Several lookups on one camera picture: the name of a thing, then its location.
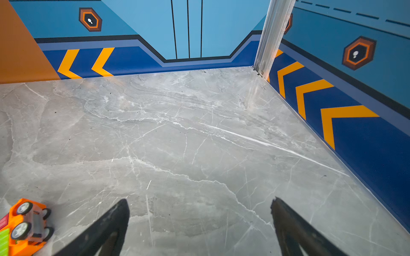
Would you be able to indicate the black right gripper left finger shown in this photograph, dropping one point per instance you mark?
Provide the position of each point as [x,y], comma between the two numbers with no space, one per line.
[105,237]

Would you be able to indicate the orange toy car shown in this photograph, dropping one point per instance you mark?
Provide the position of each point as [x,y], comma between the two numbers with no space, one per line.
[24,230]

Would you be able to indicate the aluminium corner post right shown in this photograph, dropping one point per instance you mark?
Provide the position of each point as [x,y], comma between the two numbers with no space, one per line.
[277,17]

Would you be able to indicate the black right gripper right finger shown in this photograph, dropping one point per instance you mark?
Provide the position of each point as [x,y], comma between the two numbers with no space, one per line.
[296,237]

